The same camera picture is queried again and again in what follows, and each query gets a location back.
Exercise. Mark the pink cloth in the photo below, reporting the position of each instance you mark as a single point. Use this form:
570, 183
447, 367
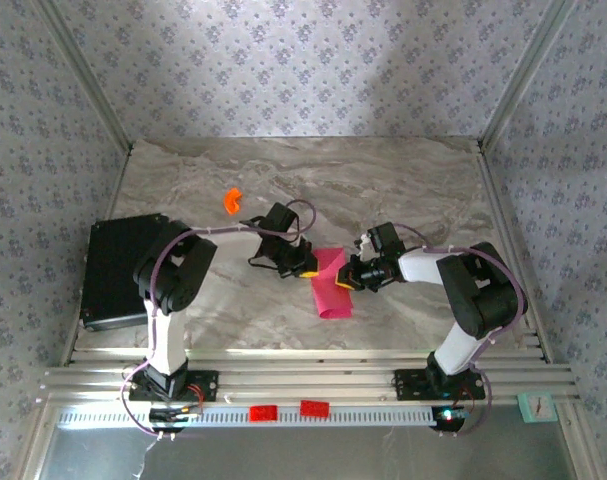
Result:
333, 295

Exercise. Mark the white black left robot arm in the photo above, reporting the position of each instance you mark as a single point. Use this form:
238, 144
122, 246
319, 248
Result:
170, 340

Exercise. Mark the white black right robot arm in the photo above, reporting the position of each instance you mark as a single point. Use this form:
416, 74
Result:
458, 350

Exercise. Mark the small teal square clock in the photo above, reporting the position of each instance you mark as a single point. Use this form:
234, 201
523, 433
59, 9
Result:
536, 407

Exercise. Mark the orange plastic piece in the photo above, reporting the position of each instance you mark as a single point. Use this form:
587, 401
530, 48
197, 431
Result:
232, 201

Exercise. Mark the red tape piece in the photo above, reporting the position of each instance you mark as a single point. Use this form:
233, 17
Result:
315, 409
263, 413

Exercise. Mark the right controller circuit board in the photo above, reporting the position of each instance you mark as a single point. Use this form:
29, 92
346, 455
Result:
448, 415

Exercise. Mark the controller circuit board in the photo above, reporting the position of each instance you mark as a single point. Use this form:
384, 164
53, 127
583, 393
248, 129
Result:
170, 414
448, 415

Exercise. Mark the shiny metal panel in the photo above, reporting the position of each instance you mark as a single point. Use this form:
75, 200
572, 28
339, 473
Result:
333, 455

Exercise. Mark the black flat case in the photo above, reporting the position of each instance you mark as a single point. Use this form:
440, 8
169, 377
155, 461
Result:
103, 260

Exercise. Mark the left controller circuit board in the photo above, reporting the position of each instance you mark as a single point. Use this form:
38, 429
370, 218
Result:
170, 414

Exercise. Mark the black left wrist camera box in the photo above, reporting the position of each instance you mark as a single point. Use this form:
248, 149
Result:
281, 219

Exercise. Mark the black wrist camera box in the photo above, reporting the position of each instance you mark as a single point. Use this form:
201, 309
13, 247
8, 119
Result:
385, 237
281, 219

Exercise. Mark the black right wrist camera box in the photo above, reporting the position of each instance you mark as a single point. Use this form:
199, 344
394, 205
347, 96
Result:
385, 237

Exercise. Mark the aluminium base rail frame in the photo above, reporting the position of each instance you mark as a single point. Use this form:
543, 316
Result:
308, 380

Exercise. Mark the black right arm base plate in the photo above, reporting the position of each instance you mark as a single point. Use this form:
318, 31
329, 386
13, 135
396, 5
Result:
408, 385

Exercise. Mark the aluminium table side rail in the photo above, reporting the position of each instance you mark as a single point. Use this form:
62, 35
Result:
117, 190
505, 225

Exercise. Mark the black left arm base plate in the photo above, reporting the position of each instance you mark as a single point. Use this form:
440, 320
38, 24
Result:
208, 385

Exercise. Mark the aluminium corner post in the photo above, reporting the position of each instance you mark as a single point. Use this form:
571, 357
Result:
84, 75
527, 75

